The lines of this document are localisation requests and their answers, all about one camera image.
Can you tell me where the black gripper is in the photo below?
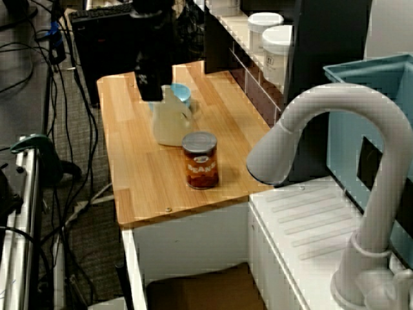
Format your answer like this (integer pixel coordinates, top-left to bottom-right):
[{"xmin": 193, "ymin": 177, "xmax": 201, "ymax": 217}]
[{"xmin": 134, "ymin": 51, "xmax": 172, "ymax": 101}]

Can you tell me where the light blue bowl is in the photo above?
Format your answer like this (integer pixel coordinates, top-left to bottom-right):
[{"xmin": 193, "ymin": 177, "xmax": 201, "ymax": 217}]
[{"xmin": 146, "ymin": 83, "xmax": 192, "ymax": 111}]

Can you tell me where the cream detergent bottle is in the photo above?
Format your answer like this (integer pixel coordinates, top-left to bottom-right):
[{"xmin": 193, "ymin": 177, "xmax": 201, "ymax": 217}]
[{"xmin": 151, "ymin": 84, "xmax": 194, "ymax": 147}]

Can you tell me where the black computer tower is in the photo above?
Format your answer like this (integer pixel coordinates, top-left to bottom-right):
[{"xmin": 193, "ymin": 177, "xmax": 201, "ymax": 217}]
[{"xmin": 70, "ymin": 8, "xmax": 143, "ymax": 107}]

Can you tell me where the brown beans can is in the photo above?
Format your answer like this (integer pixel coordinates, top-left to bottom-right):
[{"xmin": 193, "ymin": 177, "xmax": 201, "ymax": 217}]
[{"xmin": 181, "ymin": 131, "xmax": 219, "ymax": 191}]

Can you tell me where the black keyboard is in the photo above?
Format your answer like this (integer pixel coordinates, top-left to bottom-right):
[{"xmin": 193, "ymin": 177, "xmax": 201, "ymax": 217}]
[{"xmin": 71, "ymin": 5, "xmax": 135, "ymax": 20}]

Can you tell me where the cream backsplash ledge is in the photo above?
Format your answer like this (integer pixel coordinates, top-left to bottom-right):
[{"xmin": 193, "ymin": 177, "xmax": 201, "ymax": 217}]
[{"xmin": 206, "ymin": 12, "xmax": 291, "ymax": 94}]

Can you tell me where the white lidded plastic jar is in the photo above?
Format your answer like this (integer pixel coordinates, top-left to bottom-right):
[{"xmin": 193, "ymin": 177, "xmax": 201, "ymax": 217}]
[
  {"xmin": 247, "ymin": 12, "xmax": 284, "ymax": 54},
  {"xmin": 261, "ymin": 25, "xmax": 294, "ymax": 87}
]

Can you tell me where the dark grey upright panel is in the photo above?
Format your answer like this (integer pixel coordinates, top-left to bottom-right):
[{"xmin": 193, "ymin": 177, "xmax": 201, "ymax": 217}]
[{"xmin": 283, "ymin": 0, "xmax": 372, "ymax": 187}]

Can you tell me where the teal plastic bin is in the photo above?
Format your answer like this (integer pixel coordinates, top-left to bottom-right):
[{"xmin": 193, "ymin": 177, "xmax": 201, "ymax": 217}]
[{"xmin": 322, "ymin": 54, "xmax": 413, "ymax": 256}]

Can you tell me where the white toy sink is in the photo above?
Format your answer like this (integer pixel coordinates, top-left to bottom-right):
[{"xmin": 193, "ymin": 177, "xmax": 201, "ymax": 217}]
[{"xmin": 121, "ymin": 179, "xmax": 413, "ymax": 310}]

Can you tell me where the grey toy faucet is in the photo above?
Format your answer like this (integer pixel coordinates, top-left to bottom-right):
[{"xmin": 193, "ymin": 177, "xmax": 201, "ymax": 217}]
[{"xmin": 245, "ymin": 83, "xmax": 413, "ymax": 310}]

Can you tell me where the black floor cable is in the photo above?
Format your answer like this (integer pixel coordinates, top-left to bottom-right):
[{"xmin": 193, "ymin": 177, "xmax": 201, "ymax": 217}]
[{"xmin": 63, "ymin": 12, "xmax": 99, "ymax": 227}]

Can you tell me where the black wire mesh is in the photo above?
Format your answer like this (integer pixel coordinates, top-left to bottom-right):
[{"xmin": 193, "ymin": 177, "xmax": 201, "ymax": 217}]
[{"xmin": 174, "ymin": 0, "xmax": 207, "ymax": 62}]

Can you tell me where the blue taped cable bundle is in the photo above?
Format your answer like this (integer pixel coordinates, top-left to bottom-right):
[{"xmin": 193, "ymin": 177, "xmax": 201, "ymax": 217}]
[{"xmin": 48, "ymin": 21, "xmax": 67, "ymax": 65}]

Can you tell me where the white floor cable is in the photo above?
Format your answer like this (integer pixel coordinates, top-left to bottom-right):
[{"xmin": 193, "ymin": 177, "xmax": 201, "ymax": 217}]
[{"xmin": 64, "ymin": 182, "xmax": 116, "ymax": 227}]

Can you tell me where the aluminium frame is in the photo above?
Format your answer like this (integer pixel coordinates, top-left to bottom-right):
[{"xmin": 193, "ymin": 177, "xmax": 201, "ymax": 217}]
[{"xmin": 0, "ymin": 137, "xmax": 43, "ymax": 310}]

